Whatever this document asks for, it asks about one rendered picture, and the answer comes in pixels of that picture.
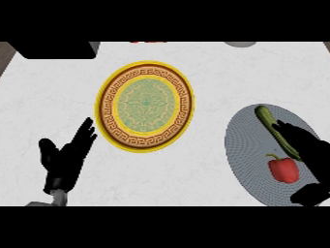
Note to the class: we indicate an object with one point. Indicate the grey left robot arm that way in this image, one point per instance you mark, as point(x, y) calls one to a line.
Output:
point(53, 199)

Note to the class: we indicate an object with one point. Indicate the black appliance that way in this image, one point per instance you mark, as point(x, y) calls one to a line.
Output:
point(53, 49)

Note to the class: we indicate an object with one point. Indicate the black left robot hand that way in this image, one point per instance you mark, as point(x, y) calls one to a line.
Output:
point(65, 161)

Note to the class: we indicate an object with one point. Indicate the red bell pepper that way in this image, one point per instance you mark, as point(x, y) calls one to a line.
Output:
point(283, 169)

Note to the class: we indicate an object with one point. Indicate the green cucumber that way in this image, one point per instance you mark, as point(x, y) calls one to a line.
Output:
point(271, 126)

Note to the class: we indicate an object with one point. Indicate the grey round placemat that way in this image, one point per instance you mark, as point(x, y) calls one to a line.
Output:
point(252, 151)

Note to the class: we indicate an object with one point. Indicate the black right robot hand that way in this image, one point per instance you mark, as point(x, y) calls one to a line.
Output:
point(317, 155)

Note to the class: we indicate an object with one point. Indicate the grey round object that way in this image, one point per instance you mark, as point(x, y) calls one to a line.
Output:
point(240, 44)

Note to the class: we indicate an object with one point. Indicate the yellow patterned plate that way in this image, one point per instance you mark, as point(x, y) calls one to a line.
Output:
point(145, 106)

